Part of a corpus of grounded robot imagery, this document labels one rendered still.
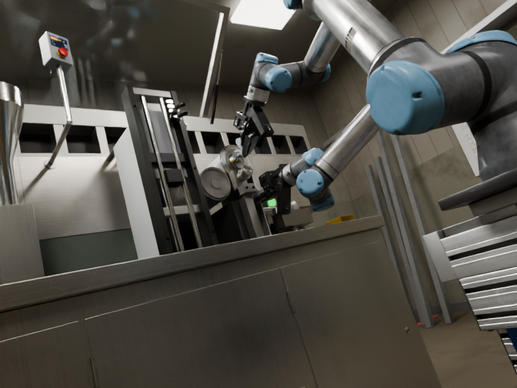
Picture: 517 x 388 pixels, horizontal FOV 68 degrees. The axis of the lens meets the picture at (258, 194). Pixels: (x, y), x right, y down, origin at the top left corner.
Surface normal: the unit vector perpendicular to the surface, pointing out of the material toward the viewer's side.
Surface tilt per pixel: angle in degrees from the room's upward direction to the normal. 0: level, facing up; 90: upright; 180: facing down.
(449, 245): 90
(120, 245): 90
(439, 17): 90
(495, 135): 72
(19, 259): 90
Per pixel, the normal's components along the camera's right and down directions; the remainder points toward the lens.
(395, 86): -0.89, 0.33
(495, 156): -0.96, -0.10
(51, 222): 0.59, -0.38
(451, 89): 0.29, 0.10
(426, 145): -0.83, 0.11
